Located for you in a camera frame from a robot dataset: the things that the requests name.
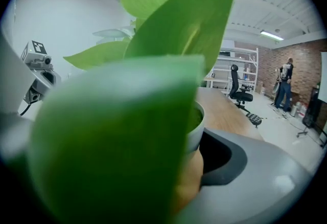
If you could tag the white shelving rack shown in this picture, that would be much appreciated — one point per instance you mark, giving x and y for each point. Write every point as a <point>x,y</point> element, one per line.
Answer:
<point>240,60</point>

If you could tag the black office chair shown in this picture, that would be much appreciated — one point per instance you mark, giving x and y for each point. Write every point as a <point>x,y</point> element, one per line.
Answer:
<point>233,82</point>

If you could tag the cardboard box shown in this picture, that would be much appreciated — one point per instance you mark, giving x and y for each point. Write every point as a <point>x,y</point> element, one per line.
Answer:
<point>259,87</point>

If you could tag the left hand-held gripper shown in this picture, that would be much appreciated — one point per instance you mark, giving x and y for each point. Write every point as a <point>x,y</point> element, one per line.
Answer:
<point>33,49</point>

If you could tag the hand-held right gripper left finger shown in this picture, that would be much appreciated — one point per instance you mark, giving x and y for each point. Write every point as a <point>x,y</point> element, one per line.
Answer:
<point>12,85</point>

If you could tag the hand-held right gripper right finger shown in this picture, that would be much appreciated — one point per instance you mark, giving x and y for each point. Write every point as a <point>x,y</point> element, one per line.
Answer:
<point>255,192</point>

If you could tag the green potted plant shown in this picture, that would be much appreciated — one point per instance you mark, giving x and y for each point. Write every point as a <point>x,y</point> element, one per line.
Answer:
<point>115,128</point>

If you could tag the white plastic jug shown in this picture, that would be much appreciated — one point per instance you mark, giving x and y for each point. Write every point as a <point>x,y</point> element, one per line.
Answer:
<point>302,110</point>

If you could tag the ceiling light tube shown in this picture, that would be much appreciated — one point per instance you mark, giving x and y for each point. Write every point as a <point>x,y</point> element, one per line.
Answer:
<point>272,35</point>

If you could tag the brown wooden table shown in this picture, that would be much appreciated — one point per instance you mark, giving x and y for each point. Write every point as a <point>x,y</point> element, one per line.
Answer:
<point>224,113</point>

